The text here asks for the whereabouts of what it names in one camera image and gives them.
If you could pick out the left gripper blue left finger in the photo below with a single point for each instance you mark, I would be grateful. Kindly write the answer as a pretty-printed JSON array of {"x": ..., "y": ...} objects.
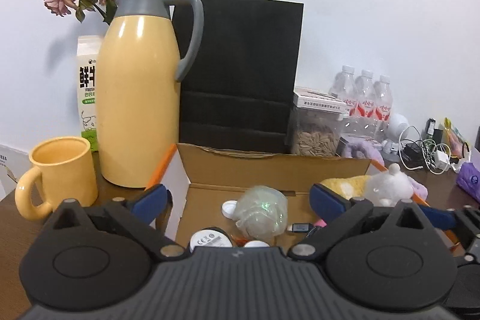
[{"x": 153, "y": 205}]

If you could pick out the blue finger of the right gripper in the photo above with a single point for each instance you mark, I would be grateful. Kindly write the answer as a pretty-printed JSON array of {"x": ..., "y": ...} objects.
[{"x": 441, "y": 219}]

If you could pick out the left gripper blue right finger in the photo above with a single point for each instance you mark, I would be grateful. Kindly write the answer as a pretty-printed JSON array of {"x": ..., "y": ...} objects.
[{"x": 326, "y": 204}]

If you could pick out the white yellow plush toy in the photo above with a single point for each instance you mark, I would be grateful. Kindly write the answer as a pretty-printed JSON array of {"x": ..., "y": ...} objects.
[{"x": 385, "y": 188}]

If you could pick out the iridescent plastic item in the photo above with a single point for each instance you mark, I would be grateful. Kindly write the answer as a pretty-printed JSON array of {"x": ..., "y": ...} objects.
[{"x": 261, "y": 213}]

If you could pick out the white round charger disc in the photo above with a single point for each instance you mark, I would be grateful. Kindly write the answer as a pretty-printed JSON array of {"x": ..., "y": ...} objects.
[{"x": 210, "y": 237}]

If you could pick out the black usb adapter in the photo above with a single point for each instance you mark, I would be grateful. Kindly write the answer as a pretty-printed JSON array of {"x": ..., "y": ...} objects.
[{"x": 300, "y": 228}]

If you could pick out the purple tissue pack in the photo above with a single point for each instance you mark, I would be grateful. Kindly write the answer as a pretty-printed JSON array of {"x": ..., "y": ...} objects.
[{"x": 468, "y": 179}]

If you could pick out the purple fluffy headband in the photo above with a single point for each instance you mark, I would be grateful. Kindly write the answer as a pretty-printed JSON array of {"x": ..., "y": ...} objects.
[{"x": 360, "y": 149}]

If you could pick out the white usb charger plug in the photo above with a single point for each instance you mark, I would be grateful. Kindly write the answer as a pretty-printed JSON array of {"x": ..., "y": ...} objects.
[{"x": 441, "y": 159}]

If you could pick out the red orange cardboard box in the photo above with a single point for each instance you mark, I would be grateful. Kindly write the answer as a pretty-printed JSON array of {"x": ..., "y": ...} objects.
[{"x": 201, "y": 179}]

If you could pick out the colourful snack packet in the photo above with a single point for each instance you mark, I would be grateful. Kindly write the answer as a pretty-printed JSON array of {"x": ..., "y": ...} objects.
[{"x": 457, "y": 143}]

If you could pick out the small white cap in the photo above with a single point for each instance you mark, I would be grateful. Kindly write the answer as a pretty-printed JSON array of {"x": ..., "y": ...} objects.
[{"x": 228, "y": 209}]

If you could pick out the clear seed container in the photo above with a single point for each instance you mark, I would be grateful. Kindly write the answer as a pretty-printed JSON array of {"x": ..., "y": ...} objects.
[{"x": 314, "y": 132}]

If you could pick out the small white desk fan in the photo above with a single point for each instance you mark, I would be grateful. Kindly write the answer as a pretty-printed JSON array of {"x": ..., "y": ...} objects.
[{"x": 395, "y": 129}]

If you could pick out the yellow mug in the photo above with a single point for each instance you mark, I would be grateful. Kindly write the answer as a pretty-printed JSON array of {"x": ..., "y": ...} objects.
[{"x": 62, "y": 168}]

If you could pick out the white flat box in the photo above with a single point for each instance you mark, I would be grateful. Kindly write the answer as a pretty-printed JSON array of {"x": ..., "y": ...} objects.
[{"x": 305, "y": 98}]

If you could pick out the right water bottle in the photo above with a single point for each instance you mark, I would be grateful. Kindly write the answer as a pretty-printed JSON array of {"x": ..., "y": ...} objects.
[{"x": 384, "y": 101}]

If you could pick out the water bottle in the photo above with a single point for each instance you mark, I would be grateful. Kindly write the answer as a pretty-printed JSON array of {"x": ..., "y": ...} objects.
[
  {"x": 365, "y": 103},
  {"x": 384, "y": 101},
  {"x": 344, "y": 88}
]

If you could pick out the left water bottle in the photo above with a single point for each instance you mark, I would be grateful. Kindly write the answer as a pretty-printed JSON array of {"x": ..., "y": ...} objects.
[{"x": 344, "y": 88}]

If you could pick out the middle water bottle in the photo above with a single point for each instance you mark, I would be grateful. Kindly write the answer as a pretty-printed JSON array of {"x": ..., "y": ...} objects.
[{"x": 365, "y": 103}]

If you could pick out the yellow thermos jug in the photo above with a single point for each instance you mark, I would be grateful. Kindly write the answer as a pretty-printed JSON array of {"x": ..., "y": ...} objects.
[{"x": 148, "y": 49}]

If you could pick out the milk carton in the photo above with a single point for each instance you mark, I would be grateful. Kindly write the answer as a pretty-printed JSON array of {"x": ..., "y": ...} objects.
[{"x": 87, "y": 53}]

